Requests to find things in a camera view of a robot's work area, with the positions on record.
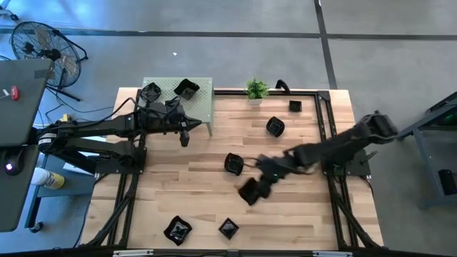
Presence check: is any blue-grey desk leg frame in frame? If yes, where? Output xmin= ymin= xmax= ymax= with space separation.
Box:
xmin=24 ymin=153 xmax=97 ymax=233

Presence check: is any black box device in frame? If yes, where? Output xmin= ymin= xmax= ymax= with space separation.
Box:
xmin=438 ymin=168 xmax=457 ymax=196

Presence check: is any pale green perforated shelf rack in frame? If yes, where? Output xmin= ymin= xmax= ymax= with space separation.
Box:
xmin=140 ymin=76 xmax=215 ymax=137

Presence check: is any white and yellow spray can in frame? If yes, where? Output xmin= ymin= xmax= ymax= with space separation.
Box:
xmin=31 ymin=167 xmax=66 ymax=190

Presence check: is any black aluminium table frame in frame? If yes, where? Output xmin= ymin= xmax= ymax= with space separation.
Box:
xmin=80 ymin=88 xmax=385 ymax=251

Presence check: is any black curved fixture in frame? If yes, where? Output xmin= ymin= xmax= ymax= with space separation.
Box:
xmin=274 ymin=79 xmax=292 ymax=94

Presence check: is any black rounded square plate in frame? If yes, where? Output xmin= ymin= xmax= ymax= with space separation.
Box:
xmin=266 ymin=116 xmax=286 ymax=138

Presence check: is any small green potted plant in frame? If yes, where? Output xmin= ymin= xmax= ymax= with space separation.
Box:
xmin=245 ymin=76 xmax=271 ymax=106

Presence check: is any black floor fan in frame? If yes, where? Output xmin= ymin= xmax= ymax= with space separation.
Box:
xmin=9 ymin=20 xmax=89 ymax=103

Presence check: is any black floor cable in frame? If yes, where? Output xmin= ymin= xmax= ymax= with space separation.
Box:
xmin=44 ymin=87 xmax=115 ymax=119

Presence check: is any grey-blue metal cart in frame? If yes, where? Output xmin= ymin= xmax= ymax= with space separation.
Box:
xmin=396 ymin=91 xmax=457 ymax=210

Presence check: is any black square flared plate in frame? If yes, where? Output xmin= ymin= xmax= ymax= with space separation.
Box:
xmin=174 ymin=78 xmax=201 ymax=101

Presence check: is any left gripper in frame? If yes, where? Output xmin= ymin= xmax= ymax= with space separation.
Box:
xmin=141 ymin=102 xmax=203 ymax=148

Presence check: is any black computer mouse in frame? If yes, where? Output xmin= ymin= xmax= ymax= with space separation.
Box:
xmin=3 ymin=148 xmax=26 ymax=176

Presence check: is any large black wavy-edged plate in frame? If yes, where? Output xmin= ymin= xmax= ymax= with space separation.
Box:
xmin=163 ymin=215 xmax=194 ymax=247

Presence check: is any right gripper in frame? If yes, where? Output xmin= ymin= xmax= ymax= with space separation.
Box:
xmin=256 ymin=151 xmax=299 ymax=199

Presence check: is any dark grey desk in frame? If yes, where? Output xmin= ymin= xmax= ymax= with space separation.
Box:
xmin=0 ymin=59 xmax=54 ymax=233

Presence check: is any white strip bracket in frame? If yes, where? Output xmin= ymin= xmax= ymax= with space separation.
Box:
xmin=312 ymin=251 xmax=353 ymax=257
xmin=112 ymin=249 xmax=154 ymax=257

